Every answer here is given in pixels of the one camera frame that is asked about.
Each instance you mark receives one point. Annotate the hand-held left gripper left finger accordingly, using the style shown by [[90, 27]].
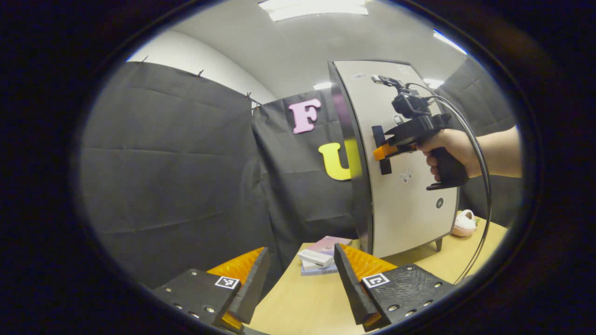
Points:
[[253, 288]]

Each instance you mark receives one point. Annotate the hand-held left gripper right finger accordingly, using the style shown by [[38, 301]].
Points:
[[349, 284]]

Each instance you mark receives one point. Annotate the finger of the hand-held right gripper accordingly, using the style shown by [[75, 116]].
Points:
[[400, 137]]

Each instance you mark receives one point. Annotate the grey cabinet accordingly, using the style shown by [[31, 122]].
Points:
[[358, 195]]

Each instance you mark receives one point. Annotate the bluish book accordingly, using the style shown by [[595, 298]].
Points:
[[319, 271]]

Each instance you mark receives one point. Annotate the white book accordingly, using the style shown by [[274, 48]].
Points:
[[316, 257]]

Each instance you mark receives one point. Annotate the pink plush toy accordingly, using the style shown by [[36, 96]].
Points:
[[464, 225]]

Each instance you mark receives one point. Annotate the long ceiling light panel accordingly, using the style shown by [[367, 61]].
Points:
[[316, 9]]

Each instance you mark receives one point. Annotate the black backdrop cloth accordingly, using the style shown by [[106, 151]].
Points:
[[163, 177]]

